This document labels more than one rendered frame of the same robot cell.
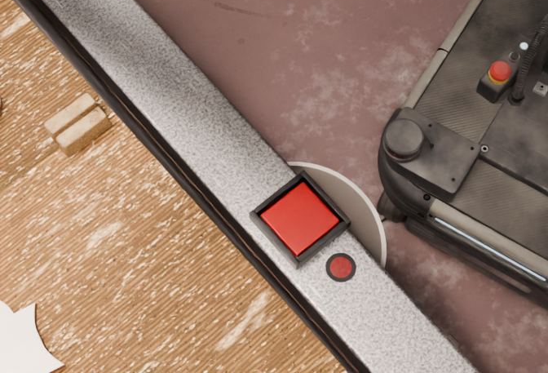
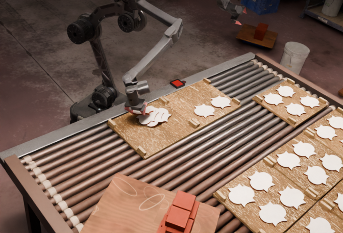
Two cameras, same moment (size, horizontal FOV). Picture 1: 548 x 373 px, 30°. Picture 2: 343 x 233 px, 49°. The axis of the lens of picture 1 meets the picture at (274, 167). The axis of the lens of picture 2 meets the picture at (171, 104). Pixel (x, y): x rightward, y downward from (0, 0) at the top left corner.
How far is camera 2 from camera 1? 2.27 m
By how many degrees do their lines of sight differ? 59
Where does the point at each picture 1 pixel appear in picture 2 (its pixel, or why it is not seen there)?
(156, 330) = (196, 96)
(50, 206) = (177, 105)
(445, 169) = not seen: hidden behind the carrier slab
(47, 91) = (156, 105)
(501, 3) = (84, 114)
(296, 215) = (177, 83)
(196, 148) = (165, 93)
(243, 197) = (173, 89)
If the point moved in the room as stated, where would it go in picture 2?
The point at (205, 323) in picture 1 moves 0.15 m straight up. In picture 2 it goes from (195, 92) to (199, 73)
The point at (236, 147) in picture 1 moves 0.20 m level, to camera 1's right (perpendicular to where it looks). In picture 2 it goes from (165, 89) to (163, 73)
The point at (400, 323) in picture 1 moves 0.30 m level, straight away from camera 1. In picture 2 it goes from (191, 78) to (153, 65)
